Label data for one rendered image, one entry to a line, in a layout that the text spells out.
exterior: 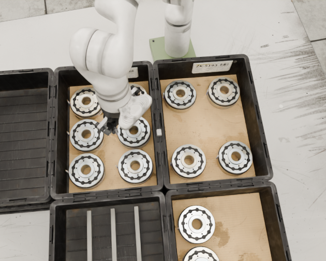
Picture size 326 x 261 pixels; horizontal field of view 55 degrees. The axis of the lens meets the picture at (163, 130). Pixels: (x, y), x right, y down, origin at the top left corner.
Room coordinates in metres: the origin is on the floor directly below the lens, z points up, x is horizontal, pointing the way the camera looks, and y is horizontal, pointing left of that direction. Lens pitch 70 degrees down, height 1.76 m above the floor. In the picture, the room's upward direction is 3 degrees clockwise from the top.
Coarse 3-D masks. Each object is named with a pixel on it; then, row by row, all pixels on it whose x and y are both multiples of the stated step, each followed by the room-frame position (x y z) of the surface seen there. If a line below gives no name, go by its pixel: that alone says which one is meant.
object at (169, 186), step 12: (156, 60) 0.53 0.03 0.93; (168, 60) 0.53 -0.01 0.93; (180, 60) 0.53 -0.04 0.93; (192, 60) 0.53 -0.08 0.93; (204, 60) 0.54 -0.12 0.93; (216, 60) 0.54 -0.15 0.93; (156, 72) 0.48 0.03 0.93; (156, 84) 0.44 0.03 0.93; (252, 84) 0.46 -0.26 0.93; (156, 96) 0.40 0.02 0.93; (252, 96) 0.42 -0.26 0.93; (264, 144) 0.27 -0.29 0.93; (264, 156) 0.24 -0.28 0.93; (168, 180) 0.16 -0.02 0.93; (216, 180) 0.16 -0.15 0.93; (228, 180) 0.17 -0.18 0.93; (240, 180) 0.17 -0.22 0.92; (252, 180) 0.17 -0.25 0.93; (264, 180) 0.17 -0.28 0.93
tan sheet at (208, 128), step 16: (160, 80) 0.51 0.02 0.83; (192, 80) 0.52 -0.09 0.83; (208, 80) 0.52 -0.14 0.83; (240, 96) 0.47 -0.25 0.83; (176, 112) 0.40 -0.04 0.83; (192, 112) 0.40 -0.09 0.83; (208, 112) 0.40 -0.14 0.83; (224, 112) 0.41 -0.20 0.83; (240, 112) 0.41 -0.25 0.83; (176, 128) 0.34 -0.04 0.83; (192, 128) 0.35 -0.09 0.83; (208, 128) 0.35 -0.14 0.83; (224, 128) 0.35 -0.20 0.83; (240, 128) 0.35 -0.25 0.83; (176, 144) 0.29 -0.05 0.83; (192, 144) 0.29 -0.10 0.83; (208, 144) 0.29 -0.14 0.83; (208, 160) 0.24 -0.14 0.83; (176, 176) 0.19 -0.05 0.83; (208, 176) 0.20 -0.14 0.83; (224, 176) 0.20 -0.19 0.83; (240, 176) 0.20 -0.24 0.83
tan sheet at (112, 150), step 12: (144, 84) 0.49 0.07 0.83; (72, 120) 0.35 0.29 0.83; (96, 120) 0.36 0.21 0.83; (132, 132) 0.32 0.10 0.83; (108, 144) 0.28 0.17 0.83; (120, 144) 0.28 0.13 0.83; (72, 156) 0.23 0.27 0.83; (108, 156) 0.24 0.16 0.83; (120, 156) 0.24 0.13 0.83; (108, 168) 0.20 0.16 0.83; (132, 168) 0.21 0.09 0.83; (108, 180) 0.17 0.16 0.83; (120, 180) 0.17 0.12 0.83; (156, 180) 0.17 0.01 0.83; (72, 192) 0.13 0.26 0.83
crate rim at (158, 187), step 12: (156, 108) 0.37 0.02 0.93; (156, 120) 0.33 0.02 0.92; (156, 132) 0.29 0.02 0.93; (156, 144) 0.26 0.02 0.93; (156, 156) 0.22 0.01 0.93; (84, 192) 0.11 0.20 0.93; (96, 192) 0.12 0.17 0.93; (108, 192) 0.12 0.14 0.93; (120, 192) 0.12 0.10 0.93; (132, 192) 0.12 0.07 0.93
